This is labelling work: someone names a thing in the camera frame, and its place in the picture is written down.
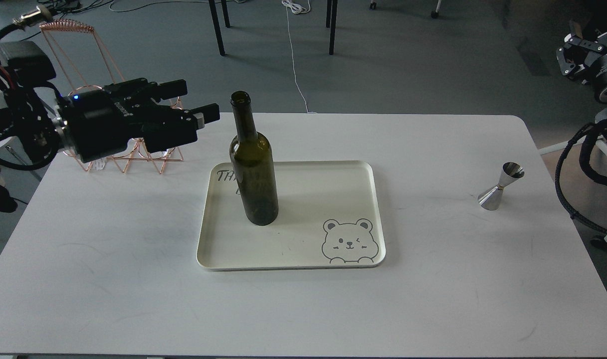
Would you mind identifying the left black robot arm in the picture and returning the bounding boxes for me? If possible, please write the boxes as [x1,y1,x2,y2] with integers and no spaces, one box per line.
[0,4,220,213]

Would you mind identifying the black table legs right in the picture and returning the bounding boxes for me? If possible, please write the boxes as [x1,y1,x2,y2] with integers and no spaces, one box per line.
[325,0,338,55]

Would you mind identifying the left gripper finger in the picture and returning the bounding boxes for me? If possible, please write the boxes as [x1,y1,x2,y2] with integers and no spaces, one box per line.
[147,79,188,100]
[191,104,220,128]

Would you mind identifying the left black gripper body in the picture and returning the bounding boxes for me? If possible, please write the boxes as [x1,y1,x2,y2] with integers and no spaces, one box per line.
[59,82,199,162]

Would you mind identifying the silver metal jigger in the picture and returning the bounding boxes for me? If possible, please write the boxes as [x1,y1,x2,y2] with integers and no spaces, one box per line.
[477,162,525,211]

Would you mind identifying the black floor cables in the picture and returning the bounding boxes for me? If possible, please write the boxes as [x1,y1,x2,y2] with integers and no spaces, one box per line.
[39,0,115,15]

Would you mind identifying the black table legs left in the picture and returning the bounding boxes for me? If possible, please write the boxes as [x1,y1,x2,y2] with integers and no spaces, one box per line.
[207,0,231,56]

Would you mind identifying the white floor cable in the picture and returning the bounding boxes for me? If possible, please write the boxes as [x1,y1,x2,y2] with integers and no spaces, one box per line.
[281,0,318,115]

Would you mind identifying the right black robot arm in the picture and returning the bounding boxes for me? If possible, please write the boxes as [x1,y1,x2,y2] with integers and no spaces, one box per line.
[554,21,607,246]

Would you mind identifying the dark green wine bottle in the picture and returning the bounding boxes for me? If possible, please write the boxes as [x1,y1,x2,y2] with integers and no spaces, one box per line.
[229,90,279,226]

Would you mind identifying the cream bear tray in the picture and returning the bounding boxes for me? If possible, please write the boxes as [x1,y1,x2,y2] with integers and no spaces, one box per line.
[196,161,386,271]

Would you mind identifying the black table legs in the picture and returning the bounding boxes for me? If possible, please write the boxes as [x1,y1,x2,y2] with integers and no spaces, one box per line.
[207,0,231,56]
[325,0,338,55]

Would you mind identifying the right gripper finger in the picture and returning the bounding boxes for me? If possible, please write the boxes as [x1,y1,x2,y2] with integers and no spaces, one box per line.
[585,14,607,38]
[556,34,596,79]

